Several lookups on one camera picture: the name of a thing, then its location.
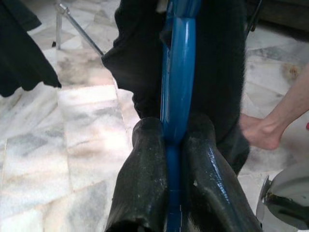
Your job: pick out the silver metal clothes rack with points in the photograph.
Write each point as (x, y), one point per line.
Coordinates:
(59, 24)

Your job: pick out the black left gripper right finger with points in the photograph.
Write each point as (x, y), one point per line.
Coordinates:
(210, 181)

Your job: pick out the blue plastic hanger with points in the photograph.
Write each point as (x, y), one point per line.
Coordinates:
(177, 84)

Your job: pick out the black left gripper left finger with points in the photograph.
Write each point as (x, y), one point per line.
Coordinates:
(142, 181)

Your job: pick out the person bare leg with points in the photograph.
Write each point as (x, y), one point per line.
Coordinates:
(265, 130)

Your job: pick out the black fonemax T-shirt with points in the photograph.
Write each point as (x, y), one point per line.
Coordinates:
(19, 48)
(217, 72)

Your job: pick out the black TV console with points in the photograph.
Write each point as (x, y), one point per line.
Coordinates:
(285, 12)

